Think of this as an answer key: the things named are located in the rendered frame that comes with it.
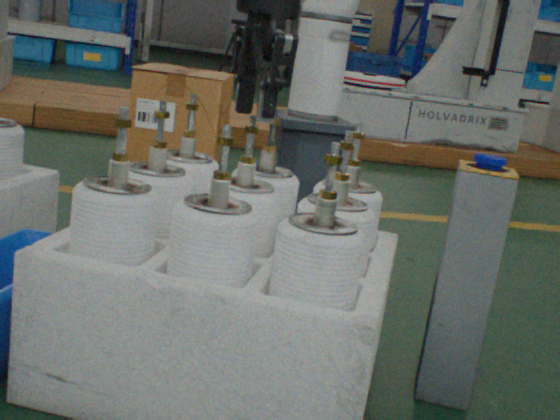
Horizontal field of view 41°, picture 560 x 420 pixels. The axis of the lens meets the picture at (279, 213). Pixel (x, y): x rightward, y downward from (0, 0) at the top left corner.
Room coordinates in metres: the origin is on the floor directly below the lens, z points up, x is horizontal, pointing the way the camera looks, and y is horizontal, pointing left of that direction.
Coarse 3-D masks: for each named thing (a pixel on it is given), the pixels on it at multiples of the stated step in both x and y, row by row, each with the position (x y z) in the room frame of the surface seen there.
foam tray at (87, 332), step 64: (64, 256) 0.75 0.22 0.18; (384, 256) 0.93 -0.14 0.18; (64, 320) 0.73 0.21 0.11; (128, 320) 0.72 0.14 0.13; (192, 320) 0.71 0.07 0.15; (256, 320) 0.70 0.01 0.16; (320, 320) 0.69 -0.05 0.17; (64, 384) 0.73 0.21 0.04; (128, 384) 0.72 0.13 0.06; (192, 384) 0.71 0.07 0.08; (256, 384) 0.70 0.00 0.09; (320, 384) 0.68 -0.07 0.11
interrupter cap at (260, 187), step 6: (234, 180) 0.92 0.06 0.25; (258, 180) 0.94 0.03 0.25; (234, 186) 0.89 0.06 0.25; (258, 186) 0.91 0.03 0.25; (264, 186) 0.91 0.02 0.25; (270, 186) 0.91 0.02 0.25; (240, 192) 0.87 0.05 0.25; (246, 192) 0.87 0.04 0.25; (252, 192) 0.87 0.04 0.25; (258, 192) 0.87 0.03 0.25; (264, 192) 0.88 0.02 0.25; (270, 192) 0.89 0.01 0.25
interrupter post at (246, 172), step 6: (240, 162) 0.90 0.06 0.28; (240, 168) 0.90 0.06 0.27; (246, 168) 0.89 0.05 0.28; (252, 168) 0.90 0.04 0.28; (240, 174) 0.90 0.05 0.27; (246, 174) 0.89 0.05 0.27; (252, 174) 0.90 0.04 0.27; (240, 180) 0.90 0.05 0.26; (246, 180) 0.89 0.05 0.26; (252, 180) 0.90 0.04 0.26; (240, 186) 0.90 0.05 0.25; (246, 186) 0.89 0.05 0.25; (252, 186) 0.90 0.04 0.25
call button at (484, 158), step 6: (474, 156) 0.92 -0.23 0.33; (480, 156) 0.91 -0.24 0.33; (486, 156) 0.91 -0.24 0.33; (492, 156) 0.92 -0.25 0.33; (498, 156) 0.93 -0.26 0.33; (480, 162) 0.91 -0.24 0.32; (486, 162) 0.91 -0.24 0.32; (492, 162) 0.91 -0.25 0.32; (498, 162) 0.91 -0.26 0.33; (504, 162) 0.91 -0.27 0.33; (486, 168) 0.91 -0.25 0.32; (492, 168) 0.91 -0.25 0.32; (498, 168) 0.91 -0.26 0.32
